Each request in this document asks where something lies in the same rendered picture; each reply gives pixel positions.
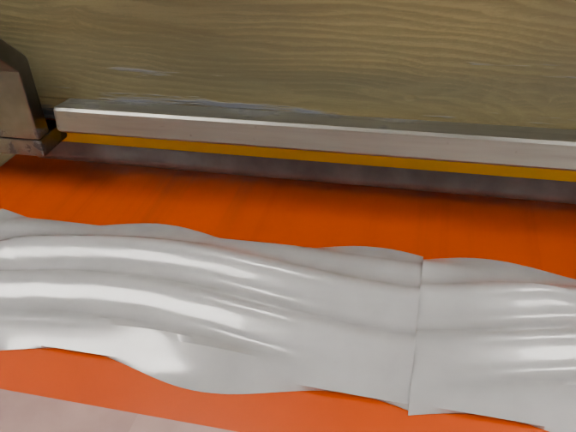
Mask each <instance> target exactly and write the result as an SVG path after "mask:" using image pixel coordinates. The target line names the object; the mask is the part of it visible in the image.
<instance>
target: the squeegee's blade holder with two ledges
mask: <svg viewBox="0 0 576 432"><path fill-rule="evenodd" d="M53 111H54V116H55V120H56V125H57V129H58V130H59V131H61V132H66V133H77V134H89V135H110V136H122V137H134V138H145V139H156V140H168V141H189V142H200V143H212V144H224V145H235V146H246V147H268V148H279V149H290V150H303V151H314V152H325V153H347V154H358V155H369V156H382V157H393V158H404V159H426V160H437V161H448V162H460V163H472V164H483V165H504V166H516V167H527V168H539V169H550V170H562V171H576V130H575V129H548V128H534V127H521V126H507V125H494V124H480V123H453V122H439V121H425V120H411V119H398V118H384V117H357V116H343V115H329V114H315V113H302V112H288V111H261V110H247V109H233V108H219V107H206V106H192V105H166V104H152V103H138V102H124V101H110V100H96V99H67V100H65V101H64V102H62V103H61V104H59V105H57V106H55V107H54V110H53Z"/></svg>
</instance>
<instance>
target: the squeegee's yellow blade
mask: <svg viewBox="0 0 576 432"><path fill-rule="evenodd" d="M62 141H71V142H82V143H92V144H104V145H115V146H126V147H146V148H158V149H168V150H179V151H190V152H201V153H222V154H233V155H243V156H255V157H265V158H276V159H297V160H308V161H319V162H330V163H340V164H352V165H372V166H384V167H394V168H406V169H416V170H427V171H448V172H458V173H470V174H481V175H491V176H503V177H523V178H534V179H545V180H556V181H567V182H576V171H562V170H550V169H539V168H527V167H516V166H504V165H483V164H472V163H460V162H448V161H437V160H426V159H404V158H393V157H382V156H369V155H358V154H347V153H325V152H314V151H303V150H290V149H279V148H268V147H246V146H235V145H224V144H212V143H200V142H189V141H168V140H156V139H145V138H134V137H122V136H110V135H89V134H77V133H67V137H66V138H65V139H64V140H62Z"/></svg>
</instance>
